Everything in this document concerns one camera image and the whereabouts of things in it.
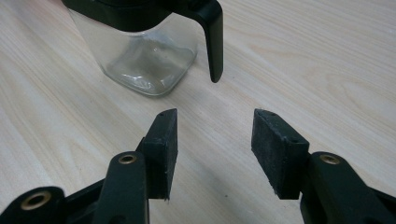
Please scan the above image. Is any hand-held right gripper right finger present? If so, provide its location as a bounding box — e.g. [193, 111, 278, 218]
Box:
[251, 108, 394, 224]

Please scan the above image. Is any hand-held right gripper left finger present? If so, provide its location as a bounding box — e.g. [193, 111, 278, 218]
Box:
[92, 107, 179, 224]

